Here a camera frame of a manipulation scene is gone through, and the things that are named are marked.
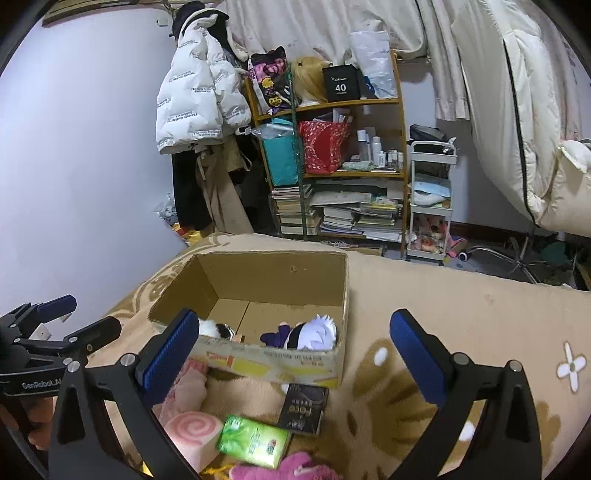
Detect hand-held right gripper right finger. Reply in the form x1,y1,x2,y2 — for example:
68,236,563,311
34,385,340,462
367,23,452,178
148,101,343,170
389,308,542,480

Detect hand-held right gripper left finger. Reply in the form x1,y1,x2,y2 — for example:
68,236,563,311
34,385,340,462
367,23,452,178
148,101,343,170
48,308,200,480

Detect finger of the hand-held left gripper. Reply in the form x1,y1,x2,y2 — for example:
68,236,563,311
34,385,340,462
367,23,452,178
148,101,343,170
0,294,78,343
13,316,123,371

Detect pink swirl plush cushion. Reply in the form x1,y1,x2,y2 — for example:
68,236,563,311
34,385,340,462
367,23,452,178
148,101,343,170
164,412,225,474

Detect green tissue packet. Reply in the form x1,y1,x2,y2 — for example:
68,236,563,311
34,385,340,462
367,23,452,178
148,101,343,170
216,414,293,470

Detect small black box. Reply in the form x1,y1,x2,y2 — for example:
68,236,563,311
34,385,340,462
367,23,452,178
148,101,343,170
277,383,330,436

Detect cardboard box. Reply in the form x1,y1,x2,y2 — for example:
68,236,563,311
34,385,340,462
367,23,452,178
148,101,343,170
148,250,348,388

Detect magenta plush toy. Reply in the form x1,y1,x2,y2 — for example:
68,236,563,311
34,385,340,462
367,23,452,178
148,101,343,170
229,451,342,480

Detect white and blue soft packs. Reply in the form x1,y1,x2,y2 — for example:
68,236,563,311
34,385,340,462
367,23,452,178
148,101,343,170
411,180,451,206

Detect person's left hand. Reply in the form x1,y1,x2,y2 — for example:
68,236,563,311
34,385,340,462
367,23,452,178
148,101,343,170
27,398,56,451

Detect black and white plush toy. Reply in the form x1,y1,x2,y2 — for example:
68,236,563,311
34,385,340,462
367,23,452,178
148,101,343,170
198,318,241,342

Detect beige patterned blanket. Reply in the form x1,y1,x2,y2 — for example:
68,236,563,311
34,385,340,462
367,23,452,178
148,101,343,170
85,233,591,480

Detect white-haired purple plush doll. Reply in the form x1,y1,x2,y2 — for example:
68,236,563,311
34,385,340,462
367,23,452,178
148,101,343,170
260,314,340,352

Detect small pink object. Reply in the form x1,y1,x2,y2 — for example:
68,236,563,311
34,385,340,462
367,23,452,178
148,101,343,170
450,235,472,262

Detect pink plush toys in cart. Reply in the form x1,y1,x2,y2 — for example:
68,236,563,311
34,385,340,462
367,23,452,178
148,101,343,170
413,215,451,254

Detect crinkled plastic bag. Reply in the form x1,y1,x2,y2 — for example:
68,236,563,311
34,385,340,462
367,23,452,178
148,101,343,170
154,196,178,224

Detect pile of books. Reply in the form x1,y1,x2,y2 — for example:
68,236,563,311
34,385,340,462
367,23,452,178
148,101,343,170
269,179,406,244

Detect black hanging garment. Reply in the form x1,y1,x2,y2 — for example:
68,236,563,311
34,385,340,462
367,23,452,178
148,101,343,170
172,148,213,232

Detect beige hanging coat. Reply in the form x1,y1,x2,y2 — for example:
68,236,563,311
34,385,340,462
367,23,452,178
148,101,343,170
194,138,254,234

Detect dark green bag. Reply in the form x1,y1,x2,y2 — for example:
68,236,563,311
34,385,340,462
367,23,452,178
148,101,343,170
542,242,570,269

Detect group of cosmetic bottles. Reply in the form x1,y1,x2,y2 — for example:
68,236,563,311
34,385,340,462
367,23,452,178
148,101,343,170
355,127,407,169

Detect green pole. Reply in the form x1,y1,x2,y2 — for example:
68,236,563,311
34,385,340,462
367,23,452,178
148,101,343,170
288,60,308,241

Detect white trolley cart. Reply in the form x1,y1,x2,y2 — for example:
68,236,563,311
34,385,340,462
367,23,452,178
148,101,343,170
406,141,459,266

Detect teal paper bag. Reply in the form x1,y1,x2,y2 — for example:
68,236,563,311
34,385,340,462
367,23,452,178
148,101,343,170
261,117,300,186

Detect red patterned gift bag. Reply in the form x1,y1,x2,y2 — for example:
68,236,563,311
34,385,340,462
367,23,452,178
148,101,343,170
298,119,352,175

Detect clear plastic bag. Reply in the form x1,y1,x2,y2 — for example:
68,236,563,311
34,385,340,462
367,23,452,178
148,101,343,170
245,122,296,140

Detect white puffer jacket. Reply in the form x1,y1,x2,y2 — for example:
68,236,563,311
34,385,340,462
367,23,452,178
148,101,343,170
156,21,252,155

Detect wooden shelf unit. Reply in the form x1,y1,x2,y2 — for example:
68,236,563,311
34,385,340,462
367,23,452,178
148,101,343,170
243,51,411,259

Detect cream padded office chair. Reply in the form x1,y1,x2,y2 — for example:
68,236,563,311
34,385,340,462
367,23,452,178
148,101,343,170
450,0,591,284

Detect black box with white print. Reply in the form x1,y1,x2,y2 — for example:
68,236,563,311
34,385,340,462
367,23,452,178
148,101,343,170
322,65,362,102

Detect pink and black printed bag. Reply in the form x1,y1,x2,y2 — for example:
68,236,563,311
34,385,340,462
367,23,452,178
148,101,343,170
248,47,293,116

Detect blonde wig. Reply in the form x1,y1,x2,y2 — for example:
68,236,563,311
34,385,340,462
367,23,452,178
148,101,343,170
292,55,331,107

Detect white plastic bag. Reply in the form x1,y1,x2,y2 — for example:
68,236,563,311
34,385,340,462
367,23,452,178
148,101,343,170
349,30,399,99

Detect black hat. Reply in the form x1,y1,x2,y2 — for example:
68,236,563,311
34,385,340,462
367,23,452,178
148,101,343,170
168,0,230,38

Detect cream curtain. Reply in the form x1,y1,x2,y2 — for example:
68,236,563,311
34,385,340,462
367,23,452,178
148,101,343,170
226,0,583,139

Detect wall air conditioner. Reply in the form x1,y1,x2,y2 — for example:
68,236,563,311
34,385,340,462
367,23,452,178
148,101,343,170
41,0,171,26

